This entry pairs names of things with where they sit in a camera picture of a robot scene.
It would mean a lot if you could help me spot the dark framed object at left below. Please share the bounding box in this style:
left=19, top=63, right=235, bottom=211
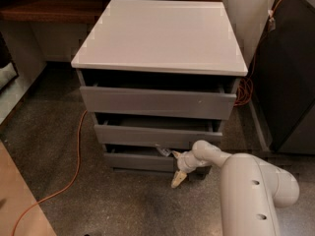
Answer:
left=0, top=32, right=19, bottom=91

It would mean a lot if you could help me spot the grey top drawer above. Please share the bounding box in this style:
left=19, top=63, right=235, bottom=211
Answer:
left=80, top=86, right=236, bottom=120

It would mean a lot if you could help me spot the grey middle drawer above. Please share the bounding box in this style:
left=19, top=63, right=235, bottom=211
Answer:
left=94, top=114, right=222, bottom=149

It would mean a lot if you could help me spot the grey drawer cabinet white top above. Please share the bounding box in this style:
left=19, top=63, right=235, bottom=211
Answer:
left=71, top=0, right=249, bottom=181

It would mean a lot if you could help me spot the grey bottom drawer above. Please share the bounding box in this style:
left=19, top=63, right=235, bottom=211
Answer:
left=102, top=145, right=190, bottom=174

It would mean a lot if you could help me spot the clear plastic water bottle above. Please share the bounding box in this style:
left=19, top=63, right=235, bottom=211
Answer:
left=157, top=147, right=172, bottom=157

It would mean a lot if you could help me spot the grey drawer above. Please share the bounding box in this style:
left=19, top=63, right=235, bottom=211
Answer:
left=102, top=145, right=190, bottom=174
left=80, top=86, right=236, bottom=120
left=94, top=114, right=222, bottom=149

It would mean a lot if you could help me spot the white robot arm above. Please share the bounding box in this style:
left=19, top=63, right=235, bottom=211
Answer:
left=171, top=141, right=299, bottom=236

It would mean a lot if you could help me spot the orange extension cable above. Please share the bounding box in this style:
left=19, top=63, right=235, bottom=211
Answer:
left=11, top=0, right=315, bottom=236

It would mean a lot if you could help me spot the dark cabinet on right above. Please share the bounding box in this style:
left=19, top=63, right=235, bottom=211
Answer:
left=253, top=0, right=315, bottom=154

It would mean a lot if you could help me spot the dark wooden shelf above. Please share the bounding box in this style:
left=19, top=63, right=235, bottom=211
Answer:
left=0, top=0, right=222, bottom=26

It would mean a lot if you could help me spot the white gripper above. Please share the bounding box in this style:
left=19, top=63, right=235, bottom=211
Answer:
left=171, top=150, right=197, bottom=188

